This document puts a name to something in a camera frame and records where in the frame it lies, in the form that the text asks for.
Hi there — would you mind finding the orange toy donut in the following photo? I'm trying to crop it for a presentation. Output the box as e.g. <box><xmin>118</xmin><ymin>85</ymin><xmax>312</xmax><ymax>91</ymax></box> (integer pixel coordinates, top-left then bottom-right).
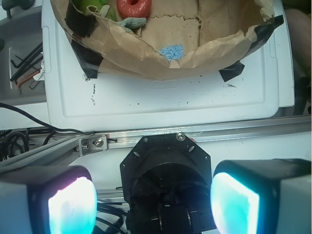
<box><xmin>117</xmin><ymin>0</ymin><xmax>152</xmax><ymax>18</ymax></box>

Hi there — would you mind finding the set of hex keys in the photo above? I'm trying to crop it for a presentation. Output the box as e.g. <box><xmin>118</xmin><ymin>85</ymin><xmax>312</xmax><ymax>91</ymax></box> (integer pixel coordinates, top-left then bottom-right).
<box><xmin>10</xmin><ymin>42</ymin><xmax>43</xmax><ymax>95</ymax></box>

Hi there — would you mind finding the aluminium rail frame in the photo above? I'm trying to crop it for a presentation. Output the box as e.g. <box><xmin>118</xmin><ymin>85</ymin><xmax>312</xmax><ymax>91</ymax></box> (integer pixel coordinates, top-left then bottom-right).
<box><xmin>0</xmin><ymin>115</ymin><xmax>312</xmax><ymax>167</ymax></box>

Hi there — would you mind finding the blue sponge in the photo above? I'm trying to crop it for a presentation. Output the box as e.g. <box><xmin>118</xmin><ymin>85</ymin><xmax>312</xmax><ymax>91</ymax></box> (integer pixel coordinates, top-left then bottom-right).
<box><xmin>158</xmin><ymin>44</ymin><xmax>184</xmax><ymax>61</ymax></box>

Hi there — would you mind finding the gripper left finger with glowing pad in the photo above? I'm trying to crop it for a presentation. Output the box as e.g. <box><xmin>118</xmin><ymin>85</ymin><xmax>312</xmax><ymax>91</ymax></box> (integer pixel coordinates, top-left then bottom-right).
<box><xmin>0</xmin><ymin>166</ymin><xmax>98</xmax><ymax>234</ymax></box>

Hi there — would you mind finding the green toy apple slice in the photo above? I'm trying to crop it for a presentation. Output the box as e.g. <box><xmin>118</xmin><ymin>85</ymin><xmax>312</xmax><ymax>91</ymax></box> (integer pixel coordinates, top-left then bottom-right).
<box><xmin>72</xmin><ymin>0</ymin><xmax>117</xmax><ymax>22</ymax></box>

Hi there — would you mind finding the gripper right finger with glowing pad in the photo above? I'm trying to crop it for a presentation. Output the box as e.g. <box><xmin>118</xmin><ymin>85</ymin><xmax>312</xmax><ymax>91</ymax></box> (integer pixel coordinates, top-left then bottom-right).
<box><xmin>211</xmin><ymin>158</ymin><xmax>312</xmax><ymax>234</ymax></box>

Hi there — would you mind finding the black cable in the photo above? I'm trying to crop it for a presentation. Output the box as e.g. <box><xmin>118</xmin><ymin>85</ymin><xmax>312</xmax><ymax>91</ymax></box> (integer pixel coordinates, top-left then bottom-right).
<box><xmin>0</xmin><ymin>102</ymin><xmax>96</xmax><ymax>135</ymax></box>

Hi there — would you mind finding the brown paper bag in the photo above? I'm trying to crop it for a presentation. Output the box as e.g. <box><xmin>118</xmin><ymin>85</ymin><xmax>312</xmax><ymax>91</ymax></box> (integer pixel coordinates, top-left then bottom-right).
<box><xmin>51</xmin><ymin>0</ymin><xmax>284</xmax><ymax>81</ymax></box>

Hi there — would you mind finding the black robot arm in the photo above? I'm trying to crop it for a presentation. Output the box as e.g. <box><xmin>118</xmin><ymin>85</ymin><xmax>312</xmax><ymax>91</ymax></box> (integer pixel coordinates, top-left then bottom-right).
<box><xmin>0</xmin><ymin>134</ymin><xmax>312</xmax><ymax>234</ymax></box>

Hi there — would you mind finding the teal cloth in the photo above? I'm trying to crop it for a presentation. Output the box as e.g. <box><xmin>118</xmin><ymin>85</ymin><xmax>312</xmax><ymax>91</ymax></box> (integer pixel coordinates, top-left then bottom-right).
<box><xmin>117</xmin><ymin>17</ymin><xmax>147</xmax><ymax>33</ymax></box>

